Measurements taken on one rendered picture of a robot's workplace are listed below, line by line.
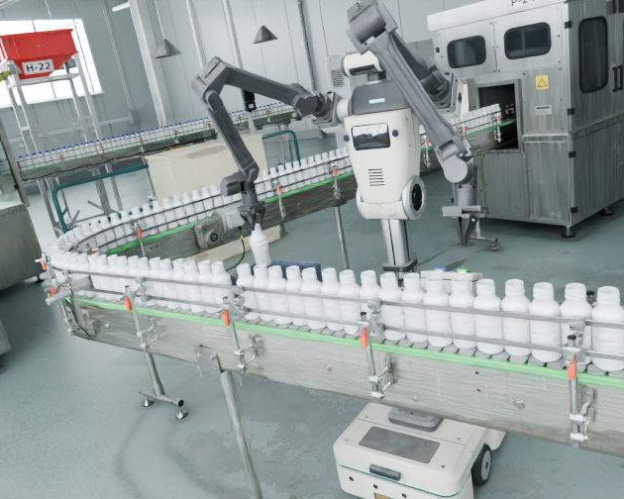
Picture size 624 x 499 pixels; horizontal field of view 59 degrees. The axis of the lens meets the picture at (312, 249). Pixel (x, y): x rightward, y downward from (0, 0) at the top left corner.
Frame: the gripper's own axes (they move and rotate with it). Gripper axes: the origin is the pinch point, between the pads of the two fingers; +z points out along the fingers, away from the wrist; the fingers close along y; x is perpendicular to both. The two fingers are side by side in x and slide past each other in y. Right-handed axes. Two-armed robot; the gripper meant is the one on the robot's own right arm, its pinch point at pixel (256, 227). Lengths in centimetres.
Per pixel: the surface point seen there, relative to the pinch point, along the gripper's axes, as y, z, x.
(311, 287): 44, 3, 54
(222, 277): 42.0, 3.1, 19.7
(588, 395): 49, 20, 121
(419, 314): 44, 8, 84
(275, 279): 43, 2, 42
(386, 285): 44, 1, 77
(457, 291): 44, 2, 94
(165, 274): 42.7, 3.0, -4.9
